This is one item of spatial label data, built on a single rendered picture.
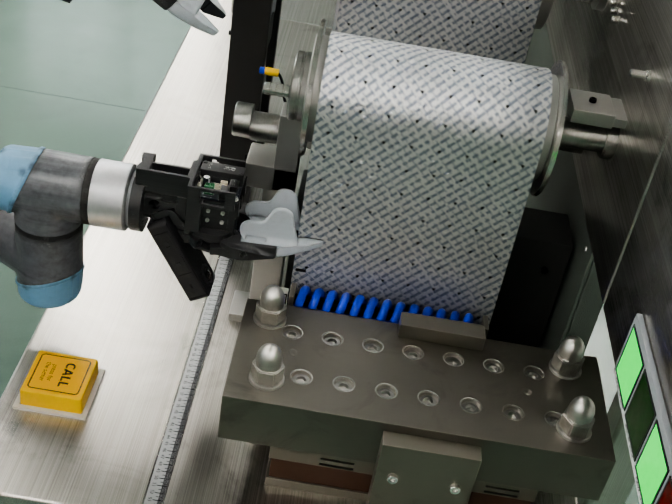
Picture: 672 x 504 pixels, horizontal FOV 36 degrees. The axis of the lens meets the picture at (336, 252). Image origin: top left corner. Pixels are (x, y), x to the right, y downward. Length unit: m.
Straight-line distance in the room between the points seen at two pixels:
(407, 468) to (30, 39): 3.22
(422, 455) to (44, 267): 0.47
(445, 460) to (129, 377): 0.40
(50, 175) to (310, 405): 0.37
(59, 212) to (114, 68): 2.76
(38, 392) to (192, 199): 0.28
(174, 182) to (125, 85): 2.67
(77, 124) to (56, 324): 2.25
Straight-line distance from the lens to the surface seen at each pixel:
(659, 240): 0.95
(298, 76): 1.09
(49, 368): 1.22
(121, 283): 1.38
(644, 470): 0.88
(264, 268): 1.28
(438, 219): 1.13
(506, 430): 1.08
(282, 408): 1.04
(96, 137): 3.46
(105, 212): 1.14
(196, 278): 1.18
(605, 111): 1.12
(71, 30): 4.17
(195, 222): 1.12
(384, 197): 1.11
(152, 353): 1.28
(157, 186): 1.13
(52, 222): 1.17
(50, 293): 1.23
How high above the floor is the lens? 1.76
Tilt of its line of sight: 35 degrees down
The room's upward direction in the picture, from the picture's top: 10 degrees clockwise
